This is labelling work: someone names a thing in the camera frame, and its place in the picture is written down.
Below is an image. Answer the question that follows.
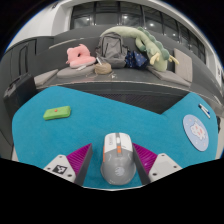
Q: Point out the dark blue patterned bag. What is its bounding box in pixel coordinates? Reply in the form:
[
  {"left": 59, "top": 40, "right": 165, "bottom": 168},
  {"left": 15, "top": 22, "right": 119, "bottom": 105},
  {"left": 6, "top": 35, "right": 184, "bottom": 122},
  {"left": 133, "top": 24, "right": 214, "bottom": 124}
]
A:
[{"left": 124, "top": 49, "right": 150, "bottom": 70}]

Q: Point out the green dragon plush toy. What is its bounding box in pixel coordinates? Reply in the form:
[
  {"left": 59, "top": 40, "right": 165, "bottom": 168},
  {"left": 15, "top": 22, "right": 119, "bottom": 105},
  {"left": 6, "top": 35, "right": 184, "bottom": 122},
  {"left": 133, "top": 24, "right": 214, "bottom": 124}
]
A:
[{"left": 99, "top": 25, "right": 180, "bottom": 72}]

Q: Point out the dark grey built-in bench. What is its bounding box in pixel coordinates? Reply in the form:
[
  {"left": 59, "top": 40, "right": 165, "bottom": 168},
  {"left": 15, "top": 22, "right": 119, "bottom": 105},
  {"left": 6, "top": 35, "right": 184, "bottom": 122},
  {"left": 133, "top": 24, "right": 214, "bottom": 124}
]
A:
[{"left": 0, "top": 28, "right": 224, "bottom": 118}]

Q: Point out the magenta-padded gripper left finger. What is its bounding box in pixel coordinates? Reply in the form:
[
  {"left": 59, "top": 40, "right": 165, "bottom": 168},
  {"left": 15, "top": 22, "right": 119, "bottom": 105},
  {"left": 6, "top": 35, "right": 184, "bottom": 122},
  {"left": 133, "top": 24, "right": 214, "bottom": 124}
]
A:
[{"left": 43, "top": 143, "right": 94, "bottom": 187}]

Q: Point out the white marker blue cap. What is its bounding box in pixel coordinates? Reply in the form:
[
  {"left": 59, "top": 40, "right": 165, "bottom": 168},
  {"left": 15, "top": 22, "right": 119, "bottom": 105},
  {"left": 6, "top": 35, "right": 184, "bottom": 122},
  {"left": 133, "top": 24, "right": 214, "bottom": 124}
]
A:
[{"left": 199, "top": 104, "right": 212, "bottom": 120}]

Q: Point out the teal felt table mat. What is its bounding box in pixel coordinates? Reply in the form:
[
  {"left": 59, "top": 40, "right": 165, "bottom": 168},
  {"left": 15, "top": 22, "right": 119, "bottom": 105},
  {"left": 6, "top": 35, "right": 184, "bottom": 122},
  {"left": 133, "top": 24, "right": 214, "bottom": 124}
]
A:
[{"left": 11, "top": 85, "right": 219, "bottom": 191}]

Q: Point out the dark glass window wall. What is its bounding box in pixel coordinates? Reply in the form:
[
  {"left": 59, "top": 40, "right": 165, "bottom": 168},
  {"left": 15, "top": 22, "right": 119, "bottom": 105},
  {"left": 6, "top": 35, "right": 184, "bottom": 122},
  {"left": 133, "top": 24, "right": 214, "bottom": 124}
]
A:
[{"left": 69, "top": 0, "right": 206, "bottom": 63}]

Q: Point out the small black desk object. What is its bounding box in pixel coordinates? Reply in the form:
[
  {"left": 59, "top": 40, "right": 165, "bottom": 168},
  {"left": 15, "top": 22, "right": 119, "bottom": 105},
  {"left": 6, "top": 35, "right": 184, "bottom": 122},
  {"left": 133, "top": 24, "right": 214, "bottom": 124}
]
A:
[{"left": 216, "top": 116, "right": 223, "bottom": 134}]

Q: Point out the green eraser block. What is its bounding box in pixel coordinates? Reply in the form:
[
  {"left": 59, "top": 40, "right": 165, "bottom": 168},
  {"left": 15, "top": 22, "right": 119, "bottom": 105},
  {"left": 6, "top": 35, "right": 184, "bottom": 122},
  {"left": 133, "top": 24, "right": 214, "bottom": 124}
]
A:
[{"left": 42, "top": 105, "right": 72, "bottom": 121}]

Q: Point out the beige upright cushion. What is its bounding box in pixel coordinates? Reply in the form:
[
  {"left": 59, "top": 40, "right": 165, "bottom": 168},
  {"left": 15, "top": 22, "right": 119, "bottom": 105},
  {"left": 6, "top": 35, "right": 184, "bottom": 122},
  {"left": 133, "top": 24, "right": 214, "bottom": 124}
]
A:
[{"left": 173, "top": 47, "right": 194, "bottom": 83}]

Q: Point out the grey backpack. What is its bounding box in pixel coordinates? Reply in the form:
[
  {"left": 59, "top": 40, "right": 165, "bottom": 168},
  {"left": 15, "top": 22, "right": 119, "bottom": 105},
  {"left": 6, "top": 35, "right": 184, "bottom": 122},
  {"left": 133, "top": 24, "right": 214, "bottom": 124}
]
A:
[{"left": 95, "top": 31, "right": 129, "bottom": 69}]

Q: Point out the square grey seat cushion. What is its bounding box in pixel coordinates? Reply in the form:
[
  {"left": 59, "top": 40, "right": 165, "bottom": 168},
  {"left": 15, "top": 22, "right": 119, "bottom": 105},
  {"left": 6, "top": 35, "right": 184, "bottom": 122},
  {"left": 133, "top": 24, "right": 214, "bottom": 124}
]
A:
[{"left": 33, "top": 68, "right": 59, "bottom": 87}]

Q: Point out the grey white computer mouse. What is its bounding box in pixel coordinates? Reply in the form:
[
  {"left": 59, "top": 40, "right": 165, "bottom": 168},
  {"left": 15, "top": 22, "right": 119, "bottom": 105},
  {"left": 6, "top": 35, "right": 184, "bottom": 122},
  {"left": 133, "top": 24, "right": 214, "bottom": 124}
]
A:
[{"left": 100, "top": 132, "right": 138, "bottom": 186}]

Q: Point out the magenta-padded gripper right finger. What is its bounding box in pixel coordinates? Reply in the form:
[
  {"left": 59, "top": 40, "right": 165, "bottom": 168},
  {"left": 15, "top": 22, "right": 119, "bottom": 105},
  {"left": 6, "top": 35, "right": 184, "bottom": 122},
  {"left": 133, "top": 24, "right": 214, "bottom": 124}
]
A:
[{"left": 132, "top": 143, "right": 183, "bottom": 185}]

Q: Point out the pink plush cushion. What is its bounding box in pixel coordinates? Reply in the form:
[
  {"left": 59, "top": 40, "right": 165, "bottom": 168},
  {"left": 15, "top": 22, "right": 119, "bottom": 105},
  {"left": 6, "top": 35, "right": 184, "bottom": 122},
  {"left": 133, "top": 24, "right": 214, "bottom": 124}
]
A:
[{"left": 65, "top": 43, "right": 97, "bottom": 69}]

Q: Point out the black suitcase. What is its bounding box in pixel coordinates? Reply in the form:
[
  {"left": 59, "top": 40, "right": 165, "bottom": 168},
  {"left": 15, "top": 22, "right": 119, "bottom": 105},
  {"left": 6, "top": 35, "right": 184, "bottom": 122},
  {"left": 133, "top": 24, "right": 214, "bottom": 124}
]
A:
[{"left": 3, "top": 73, "right": 37, "bottom": 118}]

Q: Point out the tan woven basket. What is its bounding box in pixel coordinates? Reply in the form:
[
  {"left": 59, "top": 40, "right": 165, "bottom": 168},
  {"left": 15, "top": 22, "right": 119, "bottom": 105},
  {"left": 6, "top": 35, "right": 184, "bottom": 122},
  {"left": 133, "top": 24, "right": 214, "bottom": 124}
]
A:
[{"left": 94, "top": 62, "right": 112, "bottom": 76}]

